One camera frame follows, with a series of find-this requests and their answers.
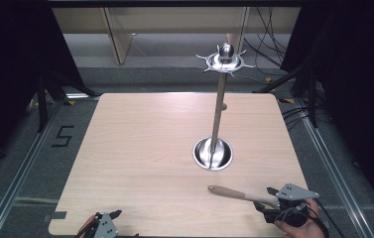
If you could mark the person's right hand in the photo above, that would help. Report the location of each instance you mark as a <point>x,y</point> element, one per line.
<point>303,228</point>

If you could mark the black tape strip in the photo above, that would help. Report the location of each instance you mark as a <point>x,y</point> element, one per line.
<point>55,216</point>

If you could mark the person's left hand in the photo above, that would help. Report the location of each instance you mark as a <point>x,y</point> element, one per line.
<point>87,226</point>

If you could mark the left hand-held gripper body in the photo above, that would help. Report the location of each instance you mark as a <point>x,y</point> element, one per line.
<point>105,227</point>

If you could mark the metal utensil rack stand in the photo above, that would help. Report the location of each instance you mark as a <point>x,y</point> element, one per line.
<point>218,109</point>

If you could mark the aluminium floor rail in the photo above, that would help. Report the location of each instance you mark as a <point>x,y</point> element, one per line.
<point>19,175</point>
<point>333,172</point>

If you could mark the black metal stand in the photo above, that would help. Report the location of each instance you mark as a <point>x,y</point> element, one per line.
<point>311,95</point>
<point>42,99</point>

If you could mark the yellow black tape piece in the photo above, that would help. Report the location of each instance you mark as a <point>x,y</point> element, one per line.
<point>71,102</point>
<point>269,80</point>
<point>286,100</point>

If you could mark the black curtain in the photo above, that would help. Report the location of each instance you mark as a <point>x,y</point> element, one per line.
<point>356,82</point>
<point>12,66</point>

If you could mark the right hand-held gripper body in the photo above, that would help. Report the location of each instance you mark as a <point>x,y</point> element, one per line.
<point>292,192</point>

